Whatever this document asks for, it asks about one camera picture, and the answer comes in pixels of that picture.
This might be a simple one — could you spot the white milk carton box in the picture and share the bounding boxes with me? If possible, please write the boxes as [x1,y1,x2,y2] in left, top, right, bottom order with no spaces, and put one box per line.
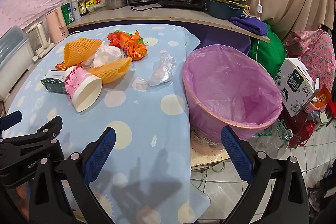
[278,58,319,117]

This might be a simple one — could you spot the pink paper cup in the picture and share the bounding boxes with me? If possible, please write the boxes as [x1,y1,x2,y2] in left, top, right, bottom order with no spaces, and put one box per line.
[64,66,103,113]

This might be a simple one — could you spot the white glass kettle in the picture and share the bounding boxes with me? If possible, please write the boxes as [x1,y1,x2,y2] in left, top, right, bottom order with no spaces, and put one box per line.
[26,21,55,59]

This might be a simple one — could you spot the black power cable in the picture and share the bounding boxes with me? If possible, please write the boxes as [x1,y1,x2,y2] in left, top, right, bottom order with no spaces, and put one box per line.
[129,5,163,12]

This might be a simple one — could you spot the small steel pot with lid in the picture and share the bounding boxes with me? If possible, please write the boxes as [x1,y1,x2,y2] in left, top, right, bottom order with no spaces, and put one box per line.
[104,0,128,10]

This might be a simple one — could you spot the pink pineapple print cloth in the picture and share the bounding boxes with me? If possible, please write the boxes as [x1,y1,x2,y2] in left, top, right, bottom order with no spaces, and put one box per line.
[283,28,336,88]

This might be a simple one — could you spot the red thermos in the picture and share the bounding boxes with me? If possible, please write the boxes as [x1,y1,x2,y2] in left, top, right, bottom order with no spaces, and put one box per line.
[297,119,319,147]

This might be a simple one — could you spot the dark purple cloth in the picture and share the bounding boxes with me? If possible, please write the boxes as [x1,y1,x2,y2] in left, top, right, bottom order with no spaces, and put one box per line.
[184,22,252,55]

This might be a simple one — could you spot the pink electric kettle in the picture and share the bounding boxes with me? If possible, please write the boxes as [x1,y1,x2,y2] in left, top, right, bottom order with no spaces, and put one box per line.
[45,8,69,43]

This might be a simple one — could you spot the white crumpled plastic bag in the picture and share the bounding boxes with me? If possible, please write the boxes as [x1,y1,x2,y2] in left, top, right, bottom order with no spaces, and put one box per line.
[81,42,124,68]

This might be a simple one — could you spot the orange printed snack packet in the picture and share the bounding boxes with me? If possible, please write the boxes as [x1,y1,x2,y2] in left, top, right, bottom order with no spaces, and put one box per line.
[119,30,148,61]

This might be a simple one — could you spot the clear plastic bag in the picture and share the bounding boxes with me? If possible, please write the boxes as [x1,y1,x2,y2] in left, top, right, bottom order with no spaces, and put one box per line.
[150,51,177,86]

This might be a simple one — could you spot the orange foam fruit net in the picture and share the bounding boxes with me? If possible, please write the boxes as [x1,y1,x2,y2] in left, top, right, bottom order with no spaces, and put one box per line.
[63,38,103,67]
[87,57,133,86]

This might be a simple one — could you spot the pink plastic basket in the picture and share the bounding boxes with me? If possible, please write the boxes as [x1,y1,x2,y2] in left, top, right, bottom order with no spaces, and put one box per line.
[302,101,323,114]

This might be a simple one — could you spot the clear container yellow label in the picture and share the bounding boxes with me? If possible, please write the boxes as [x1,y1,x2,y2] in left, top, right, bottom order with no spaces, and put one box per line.
[86,0,105,14]

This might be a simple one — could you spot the black induction cooktop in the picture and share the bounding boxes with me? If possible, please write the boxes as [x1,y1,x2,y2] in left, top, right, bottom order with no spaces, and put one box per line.
[158,0,206,10]

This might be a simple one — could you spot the green tissue pack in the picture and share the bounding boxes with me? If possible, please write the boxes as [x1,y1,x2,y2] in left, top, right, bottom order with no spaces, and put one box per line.
[61,2,75,26]

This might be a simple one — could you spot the purple towel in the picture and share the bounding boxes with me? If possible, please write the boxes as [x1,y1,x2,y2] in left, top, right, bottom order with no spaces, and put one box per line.
[230,16,268,36]

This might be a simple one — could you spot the blue plastic basin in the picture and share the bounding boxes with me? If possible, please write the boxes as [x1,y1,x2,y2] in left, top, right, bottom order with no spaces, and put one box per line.
[205,0,246,20]

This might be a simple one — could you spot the green bag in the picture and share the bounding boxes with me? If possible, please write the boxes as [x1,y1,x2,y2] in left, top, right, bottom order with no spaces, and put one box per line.
[248,22,288,77]

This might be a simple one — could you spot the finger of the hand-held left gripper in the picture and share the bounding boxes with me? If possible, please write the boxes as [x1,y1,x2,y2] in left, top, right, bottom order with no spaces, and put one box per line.
[0,110,23,138]
[0,116,64,146]

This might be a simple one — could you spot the white storage box with lid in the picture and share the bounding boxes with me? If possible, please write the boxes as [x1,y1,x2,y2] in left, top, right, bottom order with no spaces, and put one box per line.
[0,25,34,104]

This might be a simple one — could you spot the pink bin with purple liner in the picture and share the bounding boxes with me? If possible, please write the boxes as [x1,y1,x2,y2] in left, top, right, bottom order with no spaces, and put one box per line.
[182,44,283,147]

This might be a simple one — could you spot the white bottle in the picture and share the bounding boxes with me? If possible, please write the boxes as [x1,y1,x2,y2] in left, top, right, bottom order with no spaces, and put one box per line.
[70,0,81,20]

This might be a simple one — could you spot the dark sauce bottle beige label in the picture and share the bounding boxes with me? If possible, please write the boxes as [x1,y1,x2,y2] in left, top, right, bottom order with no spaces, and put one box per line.
[77,0,88,17]

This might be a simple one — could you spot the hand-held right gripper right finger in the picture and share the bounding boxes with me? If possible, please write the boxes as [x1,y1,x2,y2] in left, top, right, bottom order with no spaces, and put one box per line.
[220,126,309,224]

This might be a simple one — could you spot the small white paper scrap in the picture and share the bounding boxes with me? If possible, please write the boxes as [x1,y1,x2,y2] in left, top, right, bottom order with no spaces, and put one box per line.
[134,77,149,90]

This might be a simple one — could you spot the dark green packet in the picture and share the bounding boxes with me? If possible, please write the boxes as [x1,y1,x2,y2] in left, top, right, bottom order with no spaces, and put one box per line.
[40,70,67,94]

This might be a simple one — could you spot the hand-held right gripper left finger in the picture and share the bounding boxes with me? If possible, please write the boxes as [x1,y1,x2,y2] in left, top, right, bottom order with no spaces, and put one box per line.
[28,126,117,224]

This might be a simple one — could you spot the green wire hangers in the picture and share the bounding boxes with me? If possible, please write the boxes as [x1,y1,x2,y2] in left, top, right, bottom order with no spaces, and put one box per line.
[256,119,285,136]

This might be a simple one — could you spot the blue dotted blanket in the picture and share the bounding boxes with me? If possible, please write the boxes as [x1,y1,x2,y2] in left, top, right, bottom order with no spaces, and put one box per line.
[5,23,212,224]

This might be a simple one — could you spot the red orange packet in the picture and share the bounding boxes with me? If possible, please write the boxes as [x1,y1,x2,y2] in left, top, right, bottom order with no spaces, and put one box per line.
[314,85,332,106]

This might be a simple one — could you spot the wooden shelf board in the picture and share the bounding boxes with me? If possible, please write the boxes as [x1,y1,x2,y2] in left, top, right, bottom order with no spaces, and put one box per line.
[67,4,271,43]

